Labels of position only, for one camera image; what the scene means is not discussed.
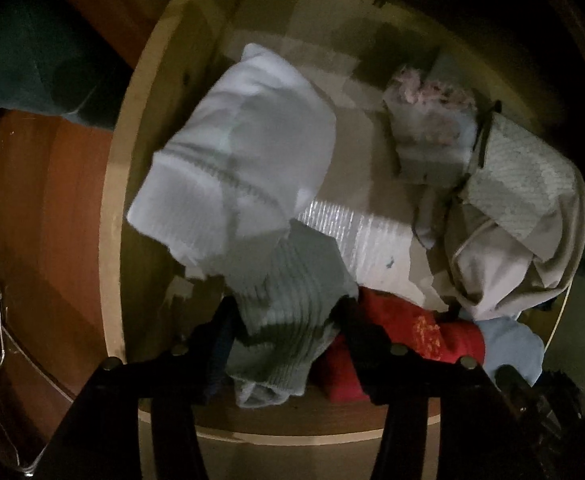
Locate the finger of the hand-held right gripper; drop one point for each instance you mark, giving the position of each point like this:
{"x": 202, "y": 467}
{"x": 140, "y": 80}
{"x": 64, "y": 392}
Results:
{"x": 520, "y": 385}

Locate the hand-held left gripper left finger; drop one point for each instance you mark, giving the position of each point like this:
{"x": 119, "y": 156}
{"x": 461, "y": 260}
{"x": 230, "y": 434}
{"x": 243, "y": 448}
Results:
{"x": 215, "y": 360}

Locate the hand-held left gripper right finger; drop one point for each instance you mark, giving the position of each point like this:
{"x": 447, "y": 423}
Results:
{"x": 367, "y": 360}

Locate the light blue underwear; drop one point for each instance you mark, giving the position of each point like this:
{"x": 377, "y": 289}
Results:
{"x": 512, "y": 350}

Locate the red underwear gold print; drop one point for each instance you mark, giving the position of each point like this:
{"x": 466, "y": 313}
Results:
{"x": 407, "y": 325}

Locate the grey ribbed underwear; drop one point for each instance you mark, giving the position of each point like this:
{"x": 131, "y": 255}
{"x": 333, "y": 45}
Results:
{"x": 292, "y": 300}

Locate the beige underwear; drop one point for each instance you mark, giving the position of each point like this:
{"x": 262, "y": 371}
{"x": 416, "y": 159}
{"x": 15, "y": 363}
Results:
{"x": 497, "y": 270}

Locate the grey white ribbed sock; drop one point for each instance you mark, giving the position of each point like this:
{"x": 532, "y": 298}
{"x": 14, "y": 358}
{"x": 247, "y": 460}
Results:
{"x": 232, "y": 160}

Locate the wooden drawer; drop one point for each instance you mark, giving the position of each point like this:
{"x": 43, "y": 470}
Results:
{"x": 362, "y": 125}

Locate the pale floral underwear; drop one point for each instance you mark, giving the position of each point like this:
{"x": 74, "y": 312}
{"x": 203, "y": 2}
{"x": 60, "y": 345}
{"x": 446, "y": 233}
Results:
{"x": 422, "y": 125}

